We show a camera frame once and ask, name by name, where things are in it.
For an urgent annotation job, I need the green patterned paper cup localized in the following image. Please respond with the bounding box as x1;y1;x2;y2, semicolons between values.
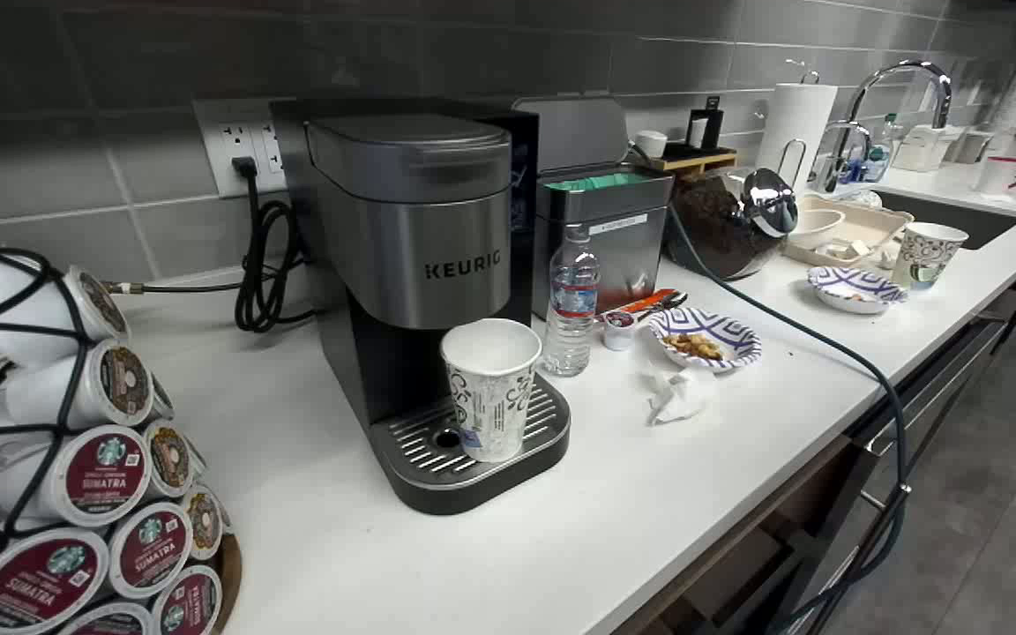
887;218;972;295

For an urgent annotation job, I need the dark green box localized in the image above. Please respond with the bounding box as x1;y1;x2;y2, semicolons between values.
531;166;678;316

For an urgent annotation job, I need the thin grey cable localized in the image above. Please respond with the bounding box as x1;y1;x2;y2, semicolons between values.
101;266;247;300

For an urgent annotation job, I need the white pod brown lid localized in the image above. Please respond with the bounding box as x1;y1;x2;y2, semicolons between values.
180;480;230;564
0;266;135;346
0;339;157;433
142;416;196;506

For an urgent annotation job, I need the dark kitchen sink basin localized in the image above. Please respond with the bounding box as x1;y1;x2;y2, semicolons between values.
868;186;1016;253

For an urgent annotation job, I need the long dark blue cable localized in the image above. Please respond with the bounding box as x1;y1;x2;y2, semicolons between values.
661;201;918;635

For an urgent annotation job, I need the blue patterned bowl with food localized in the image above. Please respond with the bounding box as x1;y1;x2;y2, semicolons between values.
646;303;760;380

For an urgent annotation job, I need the crumpled white napkin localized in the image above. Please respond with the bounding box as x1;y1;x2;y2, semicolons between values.
643;368;712;429

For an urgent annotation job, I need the silver Keurig coffee maker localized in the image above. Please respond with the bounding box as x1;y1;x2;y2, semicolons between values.
298;109;576;517

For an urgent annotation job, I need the chrome kitchen faucet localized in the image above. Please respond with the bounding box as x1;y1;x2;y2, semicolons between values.
829;58;959;194

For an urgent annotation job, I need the orange snack packet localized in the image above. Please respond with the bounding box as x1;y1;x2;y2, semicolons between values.
595;286;691;335

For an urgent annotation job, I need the black wire pod rack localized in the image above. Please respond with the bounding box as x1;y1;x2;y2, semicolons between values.
0;245;244;635

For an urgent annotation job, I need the black appliance with screen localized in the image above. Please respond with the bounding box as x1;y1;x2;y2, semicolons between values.
505;96;633;323

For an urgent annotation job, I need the small wooden tray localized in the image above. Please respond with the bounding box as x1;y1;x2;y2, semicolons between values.
646;143;739;179

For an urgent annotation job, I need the white mug red handle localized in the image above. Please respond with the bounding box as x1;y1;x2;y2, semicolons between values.
972;149;1016;199

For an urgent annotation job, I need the white plastic container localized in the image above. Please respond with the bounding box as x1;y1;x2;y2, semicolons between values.
887;120;967;179

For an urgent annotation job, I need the clear soap bottle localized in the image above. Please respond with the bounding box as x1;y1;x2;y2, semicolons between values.
868;109;905;186

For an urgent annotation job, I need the white wall power outlet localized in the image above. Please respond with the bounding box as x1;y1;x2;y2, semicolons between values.
189;96;292;201

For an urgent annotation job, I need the black bottle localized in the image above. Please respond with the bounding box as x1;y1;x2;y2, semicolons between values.
685;93;728;159

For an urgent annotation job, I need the clear plastic water bottle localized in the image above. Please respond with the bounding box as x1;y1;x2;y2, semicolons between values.
541;218;602;380

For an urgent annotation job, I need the white pod red Starbucks lid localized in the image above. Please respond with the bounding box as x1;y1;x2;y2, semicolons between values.
0;423;157;533
148;562;230;635
0;527;114;635
55;600;162;635
107;497;196;604

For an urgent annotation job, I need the black coiled power cord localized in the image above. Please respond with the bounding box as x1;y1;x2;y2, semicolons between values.
230;152;315;335

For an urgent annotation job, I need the small white creamer cup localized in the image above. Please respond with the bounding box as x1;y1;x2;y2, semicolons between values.
599;314;643;356

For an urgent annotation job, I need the shiny silver round lid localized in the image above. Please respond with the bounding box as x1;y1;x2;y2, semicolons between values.
739;166;803;245

